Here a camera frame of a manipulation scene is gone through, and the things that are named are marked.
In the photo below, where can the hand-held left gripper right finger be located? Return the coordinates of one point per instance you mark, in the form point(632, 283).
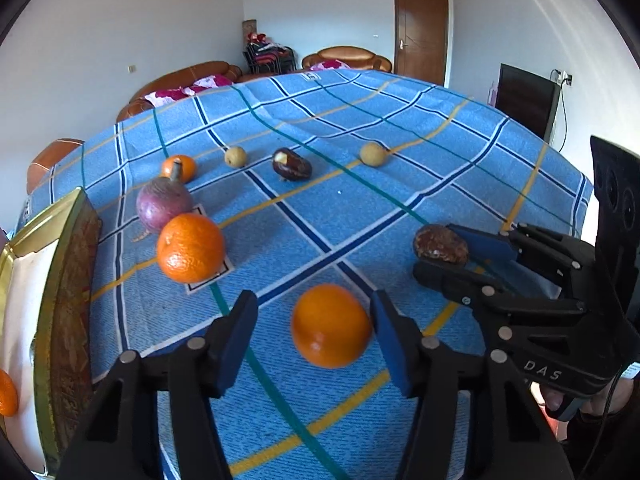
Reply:
point(395, 347)

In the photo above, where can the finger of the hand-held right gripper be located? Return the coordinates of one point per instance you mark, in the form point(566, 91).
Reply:
point(487, 245)
point(450, 280)

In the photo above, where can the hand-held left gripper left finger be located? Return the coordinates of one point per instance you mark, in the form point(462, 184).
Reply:
point(240, 342)

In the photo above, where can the brown wrinkled date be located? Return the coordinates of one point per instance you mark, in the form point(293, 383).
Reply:
point(440, 245)

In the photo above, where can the purple round fruit with stem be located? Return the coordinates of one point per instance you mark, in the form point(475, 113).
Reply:
point(162, 205)

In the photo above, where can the gold tin box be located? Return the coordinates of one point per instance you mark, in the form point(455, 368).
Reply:
point(67, 310)

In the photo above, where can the dark date with pale patch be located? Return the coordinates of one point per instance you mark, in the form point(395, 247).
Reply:
point(295, 166)

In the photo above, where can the person's right hand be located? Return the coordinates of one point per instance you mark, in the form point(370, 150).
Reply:
point(554, 400)

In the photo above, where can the large round orange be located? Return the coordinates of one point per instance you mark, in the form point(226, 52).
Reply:
point(190, 247)

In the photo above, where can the blue plaid tablecloth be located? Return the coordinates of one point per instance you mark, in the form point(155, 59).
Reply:
point(350, 210)

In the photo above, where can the tan longan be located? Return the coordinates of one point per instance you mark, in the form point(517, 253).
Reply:
point(235, 156)
point(374, 154)

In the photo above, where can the black television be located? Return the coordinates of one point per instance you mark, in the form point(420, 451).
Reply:
point(525, 100)

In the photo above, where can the small orange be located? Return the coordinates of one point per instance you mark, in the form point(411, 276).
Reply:
point(182, 167)

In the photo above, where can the brown wooden door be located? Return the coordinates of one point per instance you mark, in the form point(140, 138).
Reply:
point(420, 35)

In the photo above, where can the pink floral pillow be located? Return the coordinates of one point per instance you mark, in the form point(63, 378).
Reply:
point(170, 95)
point(330, 64)
point(212, 81)

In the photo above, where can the round brown leather armchair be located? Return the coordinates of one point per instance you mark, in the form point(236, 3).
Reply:
point(50, 160)

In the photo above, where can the long brown leather sofa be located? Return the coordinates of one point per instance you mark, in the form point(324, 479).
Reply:
point(200, 70)

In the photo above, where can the stacked dark chairs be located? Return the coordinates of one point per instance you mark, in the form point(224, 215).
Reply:
point(267, 57)

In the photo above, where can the tall patterned vase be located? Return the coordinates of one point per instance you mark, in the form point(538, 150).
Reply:
point(249, 30)

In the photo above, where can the white wall socket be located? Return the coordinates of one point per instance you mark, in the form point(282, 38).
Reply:
point(566, 78)

